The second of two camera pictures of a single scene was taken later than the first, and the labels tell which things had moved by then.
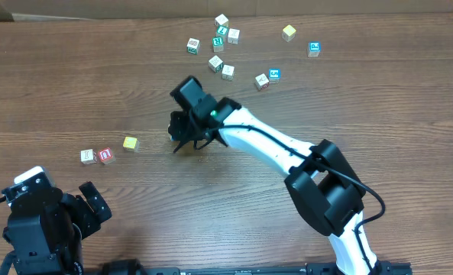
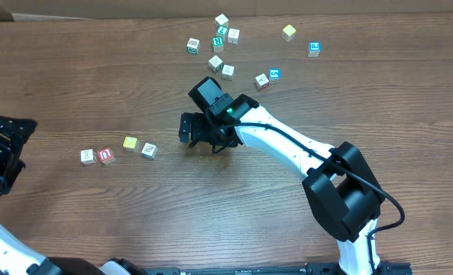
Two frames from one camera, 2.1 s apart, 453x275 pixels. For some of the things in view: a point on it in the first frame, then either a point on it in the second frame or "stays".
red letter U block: (106, 156) stays
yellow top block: (132, 143) stays
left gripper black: (91, 219) to (8, 152)
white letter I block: (88, 156) stays
